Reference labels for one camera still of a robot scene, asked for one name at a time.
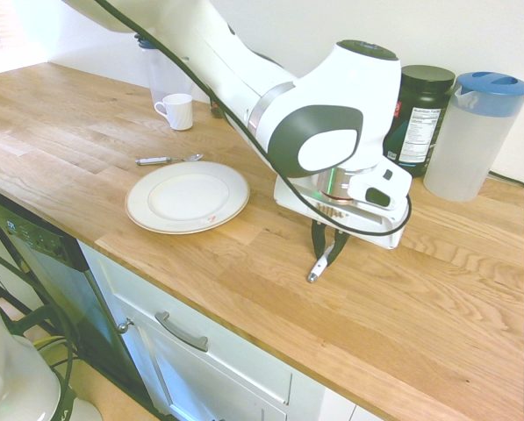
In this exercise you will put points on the white gold-rimmed plate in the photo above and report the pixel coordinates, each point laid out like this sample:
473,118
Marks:
187,197

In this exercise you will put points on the silver cabinet knob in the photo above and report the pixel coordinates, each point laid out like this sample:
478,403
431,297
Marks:
123,326

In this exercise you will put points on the frosted pitcher with blue lid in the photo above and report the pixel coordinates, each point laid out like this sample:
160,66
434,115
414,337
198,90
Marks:
463,153

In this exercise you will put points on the white ribbed mug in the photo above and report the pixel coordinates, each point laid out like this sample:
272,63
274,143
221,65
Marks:
180,112

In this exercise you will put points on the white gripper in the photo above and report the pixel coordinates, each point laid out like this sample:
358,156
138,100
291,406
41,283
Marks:
367,218

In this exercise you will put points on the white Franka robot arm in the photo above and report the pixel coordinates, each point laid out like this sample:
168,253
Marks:
323,87

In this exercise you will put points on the black protein powder tub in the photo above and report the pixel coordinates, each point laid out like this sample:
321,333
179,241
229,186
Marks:
424,131

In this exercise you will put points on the clear pitcher with teal lid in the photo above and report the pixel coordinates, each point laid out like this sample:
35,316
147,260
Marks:
165,74

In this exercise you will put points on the dark dishwasher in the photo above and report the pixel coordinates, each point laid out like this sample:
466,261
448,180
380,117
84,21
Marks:
46,245

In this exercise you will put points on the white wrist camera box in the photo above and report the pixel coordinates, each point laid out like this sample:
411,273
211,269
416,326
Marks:
375,180

